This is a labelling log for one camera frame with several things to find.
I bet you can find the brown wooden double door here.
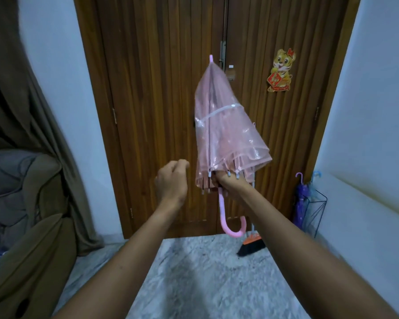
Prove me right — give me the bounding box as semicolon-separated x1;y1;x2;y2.
72;0;362;239

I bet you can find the person's right forearm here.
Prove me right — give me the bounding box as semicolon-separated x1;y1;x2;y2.
227;186;399;319

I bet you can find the grey quilted mattress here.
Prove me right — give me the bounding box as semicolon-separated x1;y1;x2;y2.
0;150;42;256

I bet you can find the person's left forearm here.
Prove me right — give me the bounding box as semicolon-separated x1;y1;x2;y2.
51;195;181;319

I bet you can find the person's left hand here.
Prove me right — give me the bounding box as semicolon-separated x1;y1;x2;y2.
154;159;190;210

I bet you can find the brown cloth cover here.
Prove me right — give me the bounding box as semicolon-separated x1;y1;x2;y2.
0;154;78;319

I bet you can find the blue umbrella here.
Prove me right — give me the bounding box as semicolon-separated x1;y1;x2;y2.
308;171;322;200

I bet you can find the tiger cartoon door sticker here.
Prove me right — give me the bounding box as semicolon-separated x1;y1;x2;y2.
267;48;296;93

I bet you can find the pink transparent umbrella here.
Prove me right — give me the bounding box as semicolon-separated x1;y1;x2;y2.
194;55;273;238

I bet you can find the brown curtain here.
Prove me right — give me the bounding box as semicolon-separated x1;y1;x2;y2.
0;0;104;257

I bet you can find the orange black broom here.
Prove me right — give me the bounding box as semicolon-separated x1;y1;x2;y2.
237;183;266;257

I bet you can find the purple umbrella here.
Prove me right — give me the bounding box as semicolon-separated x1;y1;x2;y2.
293;173;310;230

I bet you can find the black wire umbrella rack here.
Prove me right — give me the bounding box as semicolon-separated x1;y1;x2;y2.
299;184;328;238

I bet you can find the person's right hand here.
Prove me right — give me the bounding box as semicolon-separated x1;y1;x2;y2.
211;170;253;200

